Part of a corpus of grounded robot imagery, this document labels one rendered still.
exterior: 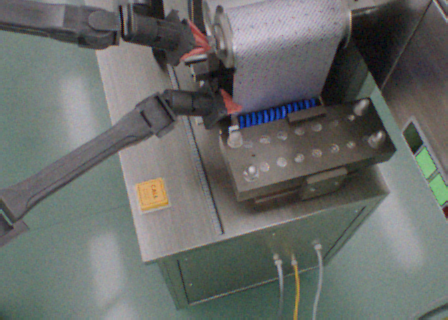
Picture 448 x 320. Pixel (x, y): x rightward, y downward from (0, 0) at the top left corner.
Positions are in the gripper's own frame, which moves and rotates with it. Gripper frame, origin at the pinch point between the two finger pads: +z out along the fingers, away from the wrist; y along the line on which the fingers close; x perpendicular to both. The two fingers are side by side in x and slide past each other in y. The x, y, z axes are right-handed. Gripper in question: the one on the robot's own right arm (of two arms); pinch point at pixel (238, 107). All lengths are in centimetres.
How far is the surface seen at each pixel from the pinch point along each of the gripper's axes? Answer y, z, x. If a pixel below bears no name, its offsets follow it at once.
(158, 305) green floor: 20, 23, -110
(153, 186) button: 8.4, -14.1, -24.5
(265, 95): 0.3, 4.3, 5.7
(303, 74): 0.3, 9.3, 14.6
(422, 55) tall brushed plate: 14.3, 13.0, 38.8
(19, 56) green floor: -122, -12, -130
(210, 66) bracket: -7.1, -8.7, 5.3
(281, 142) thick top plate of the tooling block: 10.3, 8.7, 0.8
